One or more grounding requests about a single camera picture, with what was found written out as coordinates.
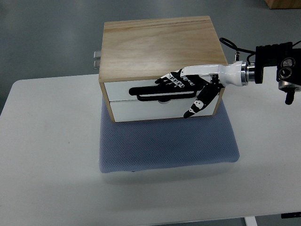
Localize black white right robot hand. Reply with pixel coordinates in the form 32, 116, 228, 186
155, 61, 247, 118

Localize white drawer black handle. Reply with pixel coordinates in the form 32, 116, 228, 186
99, 78, 224, 103

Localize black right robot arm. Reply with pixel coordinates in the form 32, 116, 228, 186
219, 38, 301, 105

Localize wooden drawer cabinet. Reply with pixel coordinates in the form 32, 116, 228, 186
99, 16, 227, 122

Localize blue-grey mesh cushion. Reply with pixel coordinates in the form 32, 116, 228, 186
99, 104, 240, 173

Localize silver metal clamp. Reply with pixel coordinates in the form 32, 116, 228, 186
93, 50, 101, 69

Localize white table leg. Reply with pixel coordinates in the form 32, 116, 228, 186
244, 216, 258, 226

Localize black table control panel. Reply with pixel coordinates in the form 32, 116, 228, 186
281, 212, 301, 219

